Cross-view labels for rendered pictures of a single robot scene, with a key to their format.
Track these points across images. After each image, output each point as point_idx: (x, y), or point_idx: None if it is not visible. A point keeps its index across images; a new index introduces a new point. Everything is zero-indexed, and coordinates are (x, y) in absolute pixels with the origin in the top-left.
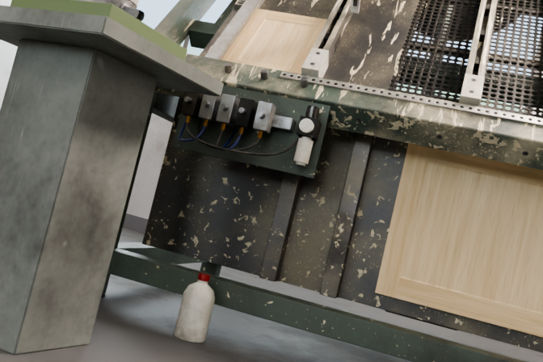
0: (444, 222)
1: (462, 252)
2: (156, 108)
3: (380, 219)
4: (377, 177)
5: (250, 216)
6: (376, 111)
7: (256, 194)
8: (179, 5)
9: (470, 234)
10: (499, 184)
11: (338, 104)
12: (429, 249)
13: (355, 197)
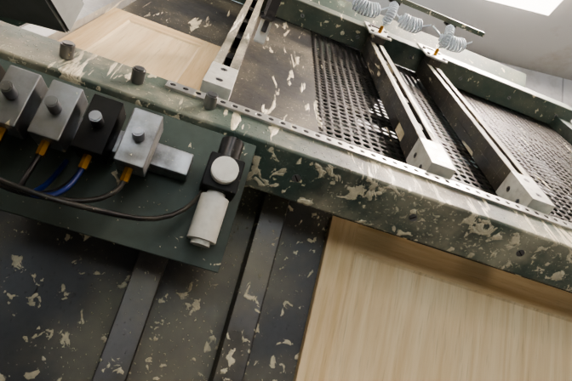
0: (378, 345)
1: None
2: None
3: (285, 338)
4: (283, 271)
5: (60, 330)
6: (331, 166)
7: (77, 289)
8: None
9: (411, 364)
10: (443, 291)
11: (271, 145)
12: None
13: (258, 304)
